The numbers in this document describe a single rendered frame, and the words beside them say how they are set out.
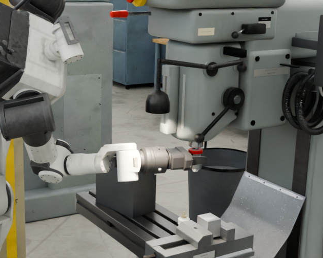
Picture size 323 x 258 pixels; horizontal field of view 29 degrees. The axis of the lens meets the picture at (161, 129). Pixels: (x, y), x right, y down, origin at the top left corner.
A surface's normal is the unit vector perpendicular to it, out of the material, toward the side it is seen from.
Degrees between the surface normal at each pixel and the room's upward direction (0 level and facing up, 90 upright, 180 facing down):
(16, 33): 59
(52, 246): 0
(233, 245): 90
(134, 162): 72
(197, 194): 94
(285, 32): 90
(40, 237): 0
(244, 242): 90
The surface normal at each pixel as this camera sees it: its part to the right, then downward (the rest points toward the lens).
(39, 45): 0.69, -0.35
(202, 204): -0.60, 0.25
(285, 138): -0.83, 0.12
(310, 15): 0.56, 0.23
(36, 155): -0.15, 0.87
